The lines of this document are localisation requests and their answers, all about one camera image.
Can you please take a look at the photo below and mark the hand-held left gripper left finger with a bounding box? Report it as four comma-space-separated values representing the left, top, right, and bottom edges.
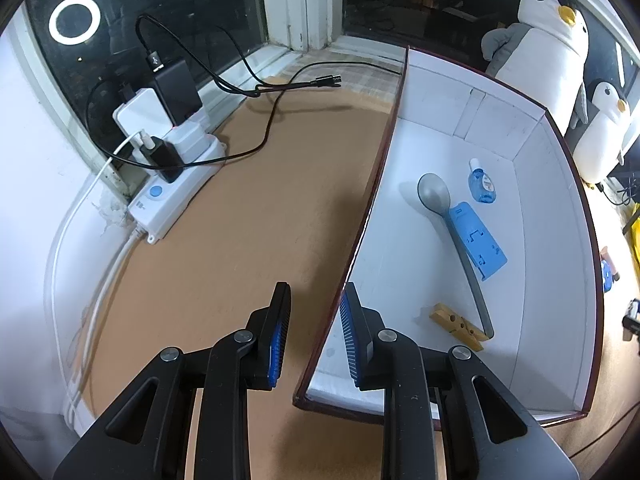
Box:
52, 281, 291, 480

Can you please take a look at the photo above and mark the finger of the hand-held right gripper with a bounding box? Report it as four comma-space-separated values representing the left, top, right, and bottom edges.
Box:
621, 297, 640, 342

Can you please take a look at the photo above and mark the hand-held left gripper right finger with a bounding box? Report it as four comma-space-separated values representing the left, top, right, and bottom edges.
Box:
339, 281, 576, 480

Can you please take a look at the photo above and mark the blue round lid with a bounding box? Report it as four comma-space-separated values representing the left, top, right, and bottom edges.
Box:
600, 247, 621, 293

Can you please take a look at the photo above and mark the white cardboard box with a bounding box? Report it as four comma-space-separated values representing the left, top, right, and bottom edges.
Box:
292, 46, 603, 428

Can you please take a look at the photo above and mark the wooden clothespin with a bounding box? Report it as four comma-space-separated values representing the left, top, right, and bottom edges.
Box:
430, 302, 487, 352

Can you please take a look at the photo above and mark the blue plastic holder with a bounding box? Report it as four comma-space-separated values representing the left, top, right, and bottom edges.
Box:
447, 201, 508, 281

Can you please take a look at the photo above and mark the grey plastic spoon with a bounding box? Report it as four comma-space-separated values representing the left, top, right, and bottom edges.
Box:
417, 172, 495, 339

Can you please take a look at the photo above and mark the blue eye drop bottle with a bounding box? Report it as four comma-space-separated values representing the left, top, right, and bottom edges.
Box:
468, 157, 498, 204

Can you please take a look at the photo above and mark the yellow object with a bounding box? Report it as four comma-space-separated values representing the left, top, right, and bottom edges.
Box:
625, 203, 640, 266

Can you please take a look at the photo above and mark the small penguin plush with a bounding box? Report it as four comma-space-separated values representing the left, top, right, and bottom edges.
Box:
572, 80, 631, 184

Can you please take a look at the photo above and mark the white power strip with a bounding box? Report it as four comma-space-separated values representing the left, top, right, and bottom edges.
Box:
129, 135, 226, 246

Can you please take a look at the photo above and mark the black USB charger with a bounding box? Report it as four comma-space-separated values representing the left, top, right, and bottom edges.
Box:
140, 136, 182, 183

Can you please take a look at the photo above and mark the white plug adapter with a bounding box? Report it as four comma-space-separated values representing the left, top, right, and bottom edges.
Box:
170, 122, 211, 158

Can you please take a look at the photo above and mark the white flat power adapter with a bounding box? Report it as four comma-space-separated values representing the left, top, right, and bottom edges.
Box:
112, 88, 173, 133

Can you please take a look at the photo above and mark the large penguin plush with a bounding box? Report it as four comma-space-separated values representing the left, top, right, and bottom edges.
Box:
481, 0, 590, 131

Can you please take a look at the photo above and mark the black power adapter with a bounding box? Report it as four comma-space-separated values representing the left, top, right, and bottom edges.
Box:
152, 57, 203, 126

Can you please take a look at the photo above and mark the white power cord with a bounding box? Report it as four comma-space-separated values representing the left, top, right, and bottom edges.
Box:
60, 230, 146, 411

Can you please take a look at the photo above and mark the long black cable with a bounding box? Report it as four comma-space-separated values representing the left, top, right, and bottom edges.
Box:
85, 60, 403, 166

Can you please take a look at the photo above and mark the white USB cable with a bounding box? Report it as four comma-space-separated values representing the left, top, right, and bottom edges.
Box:
47, 130, 148, 411

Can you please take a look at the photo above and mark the black USB cable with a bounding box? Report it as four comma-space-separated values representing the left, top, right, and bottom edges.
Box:
136, 14, 343, 96

